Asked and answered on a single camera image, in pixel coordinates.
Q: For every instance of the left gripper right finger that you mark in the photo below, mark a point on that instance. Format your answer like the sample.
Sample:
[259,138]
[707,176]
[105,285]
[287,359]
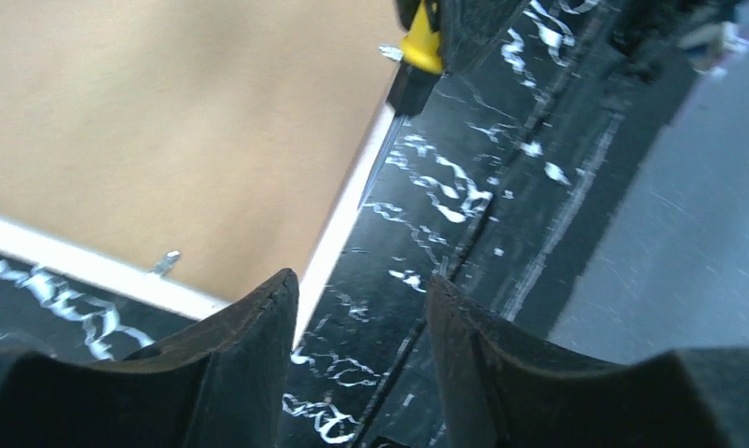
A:
[500,386]

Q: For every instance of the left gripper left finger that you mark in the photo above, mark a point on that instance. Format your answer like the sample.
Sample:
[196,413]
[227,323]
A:
[217,383]

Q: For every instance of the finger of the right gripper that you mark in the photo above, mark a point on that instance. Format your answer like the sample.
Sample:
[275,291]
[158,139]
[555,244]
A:
[470,29]

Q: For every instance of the yellow handled screwdriver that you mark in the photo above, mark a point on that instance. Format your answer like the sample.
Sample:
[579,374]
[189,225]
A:
[420,69]

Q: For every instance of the white wooden photo frame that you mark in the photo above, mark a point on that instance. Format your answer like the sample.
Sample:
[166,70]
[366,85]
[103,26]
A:
[237,133]

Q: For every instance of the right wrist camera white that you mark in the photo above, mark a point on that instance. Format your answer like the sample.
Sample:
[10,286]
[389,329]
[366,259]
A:
[708,46]

